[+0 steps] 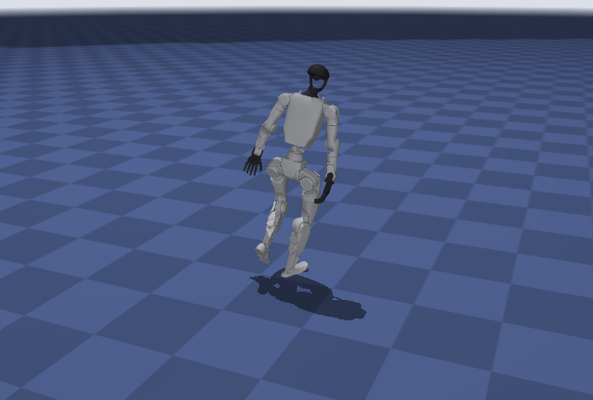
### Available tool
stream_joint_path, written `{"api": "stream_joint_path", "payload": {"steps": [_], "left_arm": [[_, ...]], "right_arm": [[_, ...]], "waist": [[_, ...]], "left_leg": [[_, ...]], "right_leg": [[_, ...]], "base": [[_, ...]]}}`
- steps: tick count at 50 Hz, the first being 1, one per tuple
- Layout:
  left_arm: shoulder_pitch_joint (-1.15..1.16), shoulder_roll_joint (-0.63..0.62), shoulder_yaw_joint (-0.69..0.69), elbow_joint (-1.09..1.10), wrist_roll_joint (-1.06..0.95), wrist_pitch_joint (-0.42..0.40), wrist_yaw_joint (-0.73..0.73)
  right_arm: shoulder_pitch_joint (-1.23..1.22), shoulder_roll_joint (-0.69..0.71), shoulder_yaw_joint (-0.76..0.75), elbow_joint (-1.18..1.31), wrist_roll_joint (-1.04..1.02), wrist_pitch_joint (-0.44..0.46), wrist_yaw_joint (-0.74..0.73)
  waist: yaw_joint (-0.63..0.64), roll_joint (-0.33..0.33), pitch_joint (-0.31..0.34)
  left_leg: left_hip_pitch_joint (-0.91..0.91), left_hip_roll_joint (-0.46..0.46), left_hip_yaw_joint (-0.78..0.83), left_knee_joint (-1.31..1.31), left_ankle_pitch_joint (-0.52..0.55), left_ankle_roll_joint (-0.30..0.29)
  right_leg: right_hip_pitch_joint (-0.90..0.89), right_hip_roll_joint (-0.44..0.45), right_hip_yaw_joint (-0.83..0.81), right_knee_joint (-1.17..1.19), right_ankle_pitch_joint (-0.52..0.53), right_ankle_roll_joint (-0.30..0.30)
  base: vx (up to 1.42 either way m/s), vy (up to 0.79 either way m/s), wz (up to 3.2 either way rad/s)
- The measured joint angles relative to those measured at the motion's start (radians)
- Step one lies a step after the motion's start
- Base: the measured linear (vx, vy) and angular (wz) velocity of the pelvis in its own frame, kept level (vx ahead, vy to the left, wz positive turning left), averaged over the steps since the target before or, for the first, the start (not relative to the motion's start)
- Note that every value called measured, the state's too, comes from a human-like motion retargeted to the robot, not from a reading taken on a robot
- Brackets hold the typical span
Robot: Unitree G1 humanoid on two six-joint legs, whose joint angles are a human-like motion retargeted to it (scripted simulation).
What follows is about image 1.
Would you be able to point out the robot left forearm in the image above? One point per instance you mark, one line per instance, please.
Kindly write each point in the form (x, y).
(261, 141)

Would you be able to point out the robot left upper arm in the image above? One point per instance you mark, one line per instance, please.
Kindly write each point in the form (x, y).
(277, 111)

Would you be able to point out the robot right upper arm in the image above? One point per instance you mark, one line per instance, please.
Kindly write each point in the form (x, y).
(331, 112)

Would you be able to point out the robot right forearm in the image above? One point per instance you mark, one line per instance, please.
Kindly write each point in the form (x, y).
(331, 164)

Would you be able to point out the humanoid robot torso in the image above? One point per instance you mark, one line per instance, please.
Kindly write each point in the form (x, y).
(302, 125)

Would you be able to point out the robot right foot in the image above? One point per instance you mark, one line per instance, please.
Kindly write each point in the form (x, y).
(299, 268)

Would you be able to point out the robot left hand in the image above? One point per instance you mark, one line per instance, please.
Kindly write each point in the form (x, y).
(254, 160)

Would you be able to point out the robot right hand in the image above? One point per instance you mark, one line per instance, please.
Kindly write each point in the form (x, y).
(327, 188)

